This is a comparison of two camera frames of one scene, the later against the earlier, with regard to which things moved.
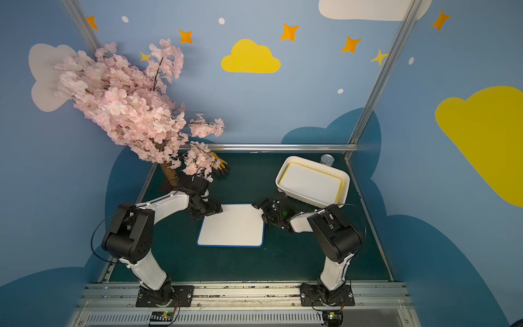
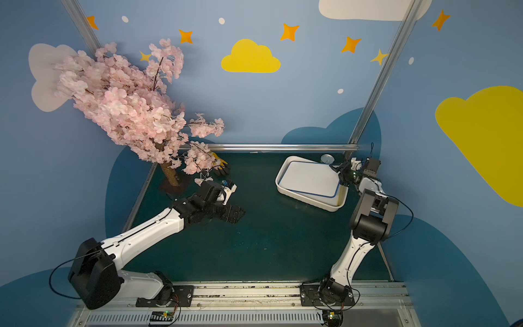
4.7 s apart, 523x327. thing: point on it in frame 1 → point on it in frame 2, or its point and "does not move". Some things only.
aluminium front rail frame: (381, 304) does not move
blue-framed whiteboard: (240, 225) → (315, 178)
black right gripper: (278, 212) → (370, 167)
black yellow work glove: (222, 165) does not move
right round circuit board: (333, 318) does not move
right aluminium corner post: (383, 76) does not move
